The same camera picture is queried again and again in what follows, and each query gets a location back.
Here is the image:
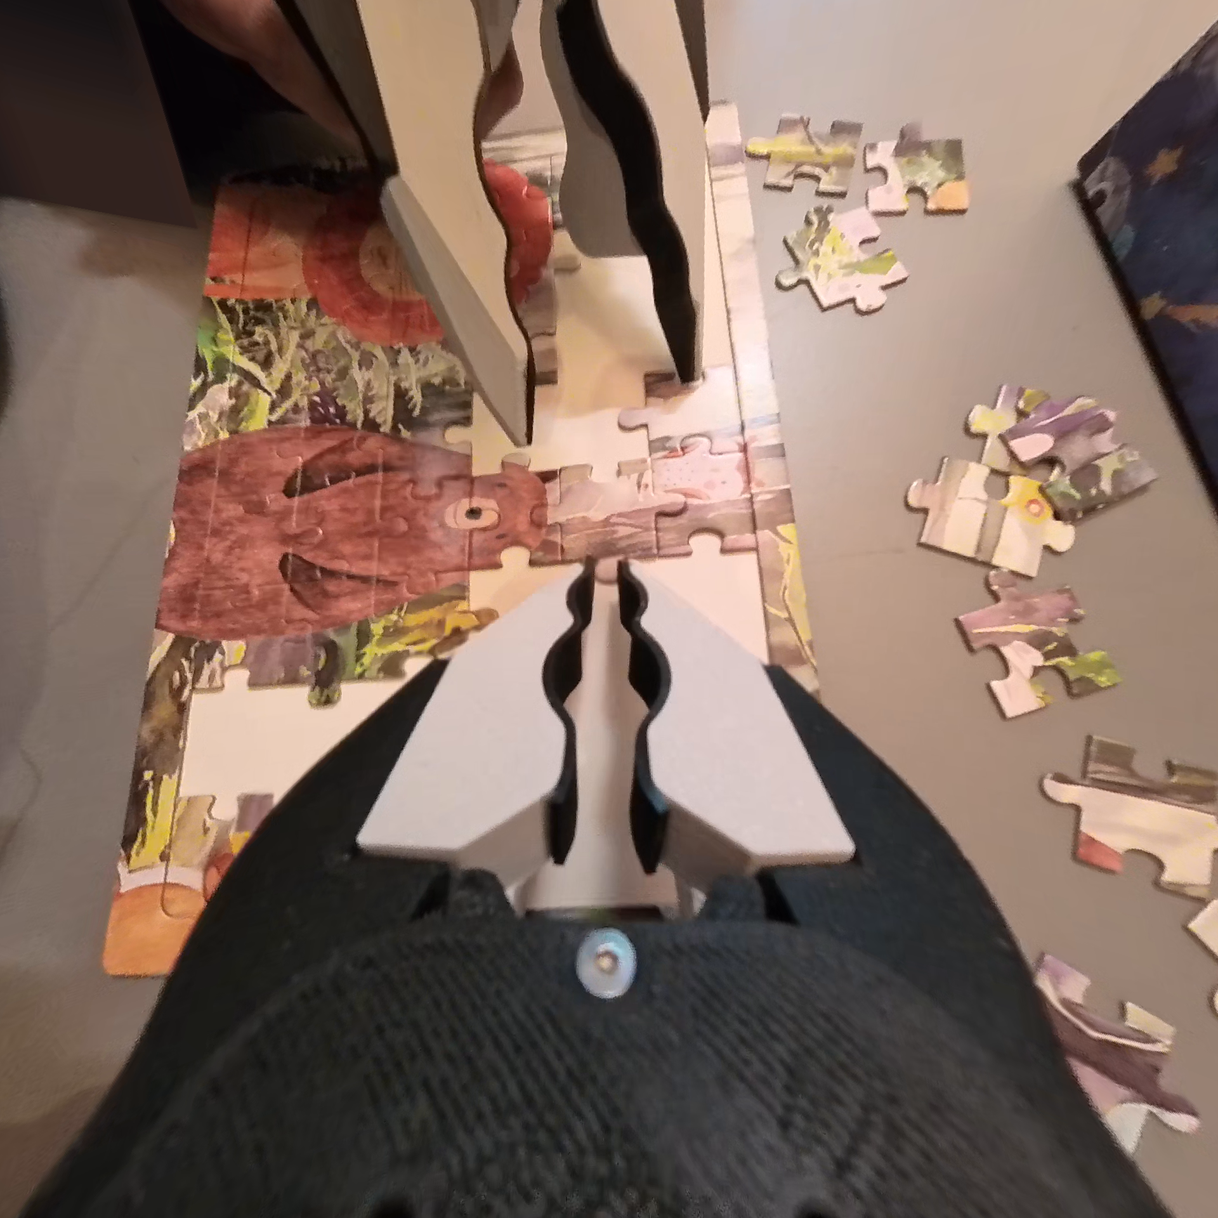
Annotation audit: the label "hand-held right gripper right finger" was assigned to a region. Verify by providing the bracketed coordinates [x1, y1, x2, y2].
[617, 560, 857, 890]

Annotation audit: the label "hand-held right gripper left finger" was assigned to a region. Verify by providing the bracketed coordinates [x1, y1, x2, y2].
[355, 561, 599, 885]

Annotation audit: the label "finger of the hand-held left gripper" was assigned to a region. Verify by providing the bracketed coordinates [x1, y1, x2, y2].
[539, 0, 713, 387]
[357, 0, 537, 449]

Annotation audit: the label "animal jigsaw puzzle board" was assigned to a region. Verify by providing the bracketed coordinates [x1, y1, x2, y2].
[100, 100, 822, 980]

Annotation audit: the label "puzzle pieces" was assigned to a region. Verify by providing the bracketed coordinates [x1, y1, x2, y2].
[746, 112, 1218, 1158]

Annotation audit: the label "person's left hand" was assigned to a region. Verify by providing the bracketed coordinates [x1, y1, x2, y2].
[157, 0, 329, 129]

